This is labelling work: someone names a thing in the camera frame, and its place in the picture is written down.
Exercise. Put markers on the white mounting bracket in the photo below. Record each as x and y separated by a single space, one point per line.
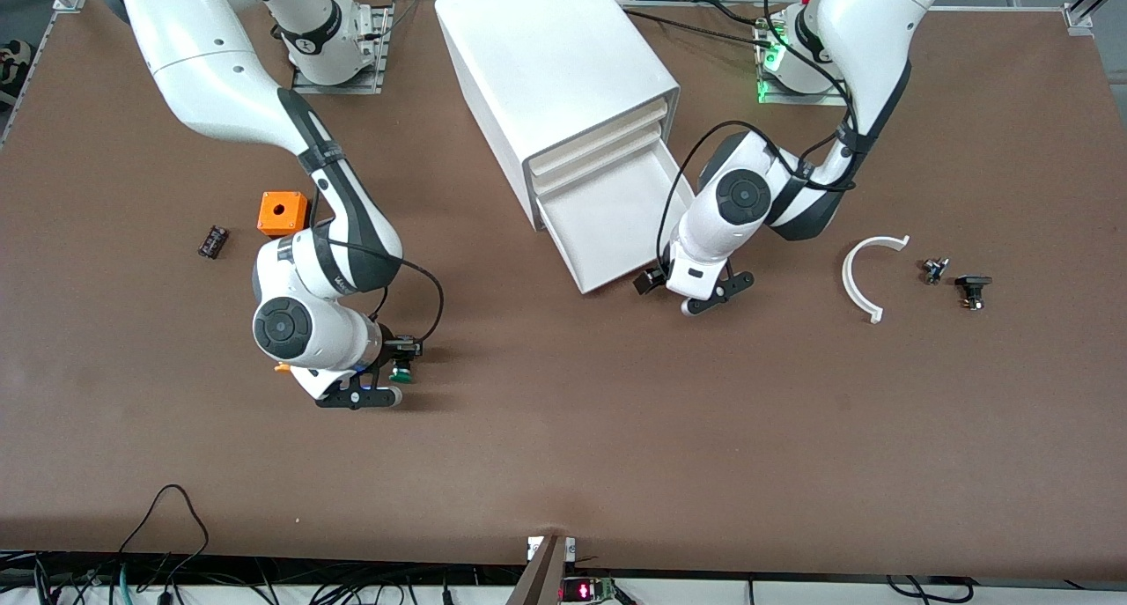
533 549

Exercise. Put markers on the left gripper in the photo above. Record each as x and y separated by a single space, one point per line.
650 281

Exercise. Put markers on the small black switch part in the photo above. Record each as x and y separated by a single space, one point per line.
973 282

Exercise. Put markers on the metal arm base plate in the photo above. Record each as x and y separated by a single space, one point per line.
792 97
339 87

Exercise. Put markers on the green mushroom push button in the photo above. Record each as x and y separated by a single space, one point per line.
402 375

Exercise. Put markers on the small metal switch part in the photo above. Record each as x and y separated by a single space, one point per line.
933 272

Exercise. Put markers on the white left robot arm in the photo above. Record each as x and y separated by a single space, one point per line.
872 24

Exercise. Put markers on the device with red display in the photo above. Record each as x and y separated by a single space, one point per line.
585 592

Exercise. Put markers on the black white shoe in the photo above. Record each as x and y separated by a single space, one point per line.
13 59

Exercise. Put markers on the dark cylindrical capacitor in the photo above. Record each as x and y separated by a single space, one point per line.
213 241

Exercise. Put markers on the cream cabinet drawer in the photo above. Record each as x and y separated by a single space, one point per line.
599 136
599 157
607 226

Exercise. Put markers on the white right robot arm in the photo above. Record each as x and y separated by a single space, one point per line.
211 68

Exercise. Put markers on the white curved plastic part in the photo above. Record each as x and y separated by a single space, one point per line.
847 279

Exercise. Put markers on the orange button enclosure box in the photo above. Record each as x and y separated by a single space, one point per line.
282 222

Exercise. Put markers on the white drawer cabinet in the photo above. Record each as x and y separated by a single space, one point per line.
546 50

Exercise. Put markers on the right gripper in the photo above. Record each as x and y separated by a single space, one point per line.
390 344

